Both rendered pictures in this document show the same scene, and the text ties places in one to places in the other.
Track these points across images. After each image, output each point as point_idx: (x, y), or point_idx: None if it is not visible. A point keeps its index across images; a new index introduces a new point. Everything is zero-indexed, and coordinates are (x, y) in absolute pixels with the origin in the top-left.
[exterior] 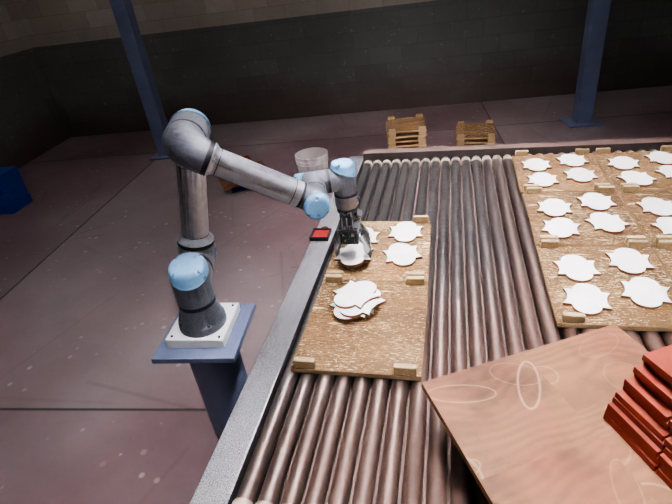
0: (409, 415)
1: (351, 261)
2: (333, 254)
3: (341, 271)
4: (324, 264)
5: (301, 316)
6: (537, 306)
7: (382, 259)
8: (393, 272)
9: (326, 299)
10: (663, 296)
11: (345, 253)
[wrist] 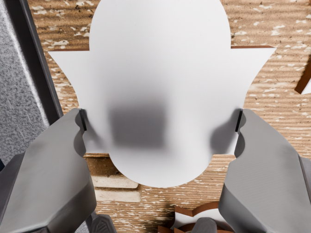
0: None
1: (161, 169)
2: (35, 12)
3: (131, 184)
4: (24, 18)
5: (87, 227)
6: None
7: (287, 53)
8: (308, 138)
9: (121, 223)
10: None
11: (115, 111)
